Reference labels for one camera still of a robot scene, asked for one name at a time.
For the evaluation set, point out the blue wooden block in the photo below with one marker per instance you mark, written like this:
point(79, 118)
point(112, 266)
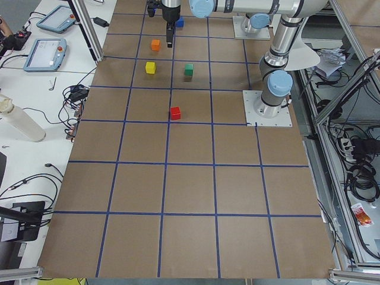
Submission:
point(180, 23)

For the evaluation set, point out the black power adapter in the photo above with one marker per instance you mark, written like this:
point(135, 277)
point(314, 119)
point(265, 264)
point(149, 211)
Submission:
point(100, 22)

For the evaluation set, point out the allen key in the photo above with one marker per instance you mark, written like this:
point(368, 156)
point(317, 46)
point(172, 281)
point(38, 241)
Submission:
point(52, 83)

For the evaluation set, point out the white cardboard tube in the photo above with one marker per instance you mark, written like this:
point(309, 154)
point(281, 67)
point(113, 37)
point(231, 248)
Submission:
point(20, 120)

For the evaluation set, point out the red snack packet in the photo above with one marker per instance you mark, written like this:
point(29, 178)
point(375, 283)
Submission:
point(361, 215)

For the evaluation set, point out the black camera stand base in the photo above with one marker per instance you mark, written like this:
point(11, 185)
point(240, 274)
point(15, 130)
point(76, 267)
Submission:
point(21, 222)

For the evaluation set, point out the orange wooden block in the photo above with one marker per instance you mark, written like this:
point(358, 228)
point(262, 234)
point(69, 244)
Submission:
point(156, 45)

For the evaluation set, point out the green wooden block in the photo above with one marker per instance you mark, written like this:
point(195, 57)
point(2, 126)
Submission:
point(189, 70)

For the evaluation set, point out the aluminium frame post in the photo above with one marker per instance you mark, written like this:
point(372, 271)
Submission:
point(83, 19)

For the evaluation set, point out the yellow wooden block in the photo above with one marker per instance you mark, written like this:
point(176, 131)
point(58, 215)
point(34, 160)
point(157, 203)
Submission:
point(150, 67)

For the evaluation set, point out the far teach pendant tablet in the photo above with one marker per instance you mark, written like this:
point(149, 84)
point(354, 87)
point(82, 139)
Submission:
point(58, 20)

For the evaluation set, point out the teach pendant tablet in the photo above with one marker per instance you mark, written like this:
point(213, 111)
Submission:
point(46, 55)
point(58, 20)

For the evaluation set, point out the white power strip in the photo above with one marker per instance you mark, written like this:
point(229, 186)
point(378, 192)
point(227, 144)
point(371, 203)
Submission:
point(346, 149)

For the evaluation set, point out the red wooden block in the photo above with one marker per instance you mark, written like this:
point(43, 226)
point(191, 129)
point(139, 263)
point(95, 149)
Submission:
point(175, 113)

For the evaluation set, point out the near teach pendant tablet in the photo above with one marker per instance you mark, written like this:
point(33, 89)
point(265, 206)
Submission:
point(46, 55)

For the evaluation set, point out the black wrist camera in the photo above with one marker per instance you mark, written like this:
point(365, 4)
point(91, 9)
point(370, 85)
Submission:
point(152, 5)

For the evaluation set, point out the stack of white papers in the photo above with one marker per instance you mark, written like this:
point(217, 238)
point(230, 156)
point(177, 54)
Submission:
point(330, 61)

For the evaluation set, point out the brown paper table mat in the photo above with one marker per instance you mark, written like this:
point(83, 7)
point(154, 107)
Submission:
point(203, 196)

